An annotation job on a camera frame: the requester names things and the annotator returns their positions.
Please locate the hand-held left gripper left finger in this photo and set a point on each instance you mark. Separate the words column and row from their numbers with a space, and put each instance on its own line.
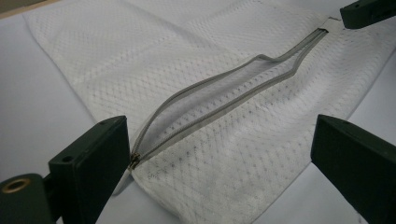
column 93, row 161

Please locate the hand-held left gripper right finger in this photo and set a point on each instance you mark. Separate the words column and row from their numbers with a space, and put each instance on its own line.
column 358, row 161

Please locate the white mesh laundry bag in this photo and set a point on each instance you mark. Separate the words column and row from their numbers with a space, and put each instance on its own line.
column 233, row 155

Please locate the white table cover sheet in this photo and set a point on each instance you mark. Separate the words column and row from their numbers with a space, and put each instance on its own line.
column 31, row 109

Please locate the wooden table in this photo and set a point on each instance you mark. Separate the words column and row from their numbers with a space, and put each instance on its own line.
column 18, row 10

